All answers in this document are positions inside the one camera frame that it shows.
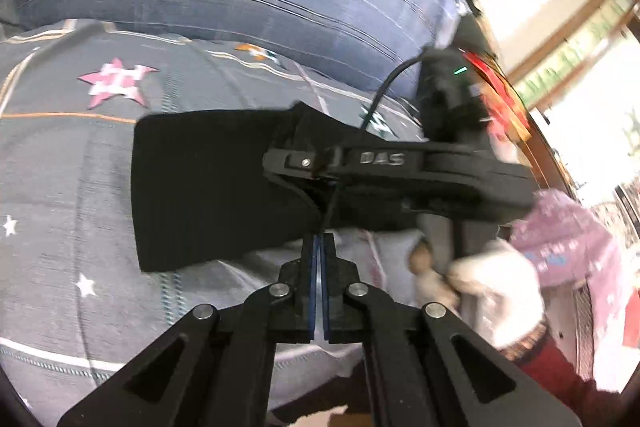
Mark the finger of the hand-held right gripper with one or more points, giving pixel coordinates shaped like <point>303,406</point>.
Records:
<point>350,159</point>

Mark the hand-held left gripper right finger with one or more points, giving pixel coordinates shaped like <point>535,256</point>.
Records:
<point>326,272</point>

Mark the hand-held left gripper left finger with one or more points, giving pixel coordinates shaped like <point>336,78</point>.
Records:
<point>311,272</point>

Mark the black pants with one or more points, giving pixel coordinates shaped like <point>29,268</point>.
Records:
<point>200,182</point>

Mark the person's right forearm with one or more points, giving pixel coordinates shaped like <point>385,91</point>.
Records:
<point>555,372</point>

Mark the person's right hand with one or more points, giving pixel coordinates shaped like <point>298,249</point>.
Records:
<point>500,292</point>

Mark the red packet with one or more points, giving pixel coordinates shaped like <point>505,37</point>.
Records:
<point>500,102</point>

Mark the pink garment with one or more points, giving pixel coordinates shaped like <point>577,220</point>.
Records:
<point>565,232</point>

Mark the grey star printed bed sheet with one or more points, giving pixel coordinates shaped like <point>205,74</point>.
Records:
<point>65,187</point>

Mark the wooden window frame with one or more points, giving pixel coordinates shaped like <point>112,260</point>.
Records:
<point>575,24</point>

